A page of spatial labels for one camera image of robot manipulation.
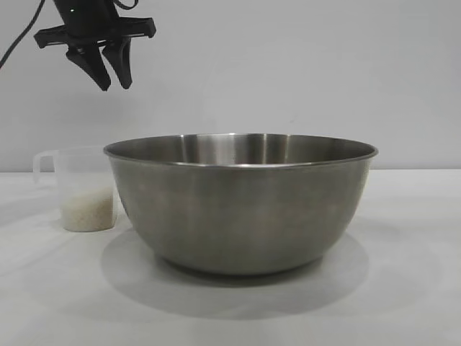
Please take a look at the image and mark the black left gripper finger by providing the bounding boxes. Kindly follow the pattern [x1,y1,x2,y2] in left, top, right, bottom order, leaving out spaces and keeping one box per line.
[66,45,111,92]
[100,36,133,90]

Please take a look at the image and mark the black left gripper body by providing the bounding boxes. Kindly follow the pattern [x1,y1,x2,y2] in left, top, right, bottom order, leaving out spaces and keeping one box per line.
[33,0,157,48]

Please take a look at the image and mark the clear plastic measuring cup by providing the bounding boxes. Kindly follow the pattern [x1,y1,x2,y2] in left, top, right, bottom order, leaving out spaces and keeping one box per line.
[32,145,120,232]

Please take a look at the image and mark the white rice grains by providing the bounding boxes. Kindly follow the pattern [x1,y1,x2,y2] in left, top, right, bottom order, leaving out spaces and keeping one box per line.
[61,185,119,231]

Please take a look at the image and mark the stainless steel mixing bowl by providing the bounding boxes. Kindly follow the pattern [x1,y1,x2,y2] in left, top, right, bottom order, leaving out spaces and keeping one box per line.
[103,133,380,277]

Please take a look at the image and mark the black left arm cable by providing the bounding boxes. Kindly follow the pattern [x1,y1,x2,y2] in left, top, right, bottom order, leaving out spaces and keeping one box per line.
[0,0,40,69]

